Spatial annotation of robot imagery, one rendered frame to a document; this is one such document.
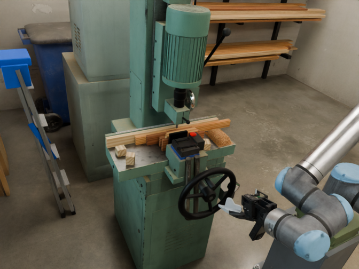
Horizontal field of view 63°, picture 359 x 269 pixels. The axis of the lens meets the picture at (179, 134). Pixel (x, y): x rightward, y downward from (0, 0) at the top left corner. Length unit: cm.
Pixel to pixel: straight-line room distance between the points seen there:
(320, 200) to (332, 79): 400
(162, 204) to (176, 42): 77
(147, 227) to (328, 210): 92
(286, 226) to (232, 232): 136
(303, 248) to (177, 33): 84
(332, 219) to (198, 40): 78
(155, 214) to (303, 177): 79
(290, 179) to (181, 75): 59
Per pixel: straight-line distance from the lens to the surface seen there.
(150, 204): 147
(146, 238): 166
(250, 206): 103
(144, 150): 137
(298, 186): 101
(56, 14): 343
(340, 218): 98
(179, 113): 135
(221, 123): 159
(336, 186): 156
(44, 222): 234
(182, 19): 118
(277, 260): 197
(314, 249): 92
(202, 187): 132
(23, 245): 226
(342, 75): 481
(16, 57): 173
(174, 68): 124
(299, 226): 93
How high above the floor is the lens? 172
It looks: 33 degrees down
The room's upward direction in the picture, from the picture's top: 6 degrees clockwise
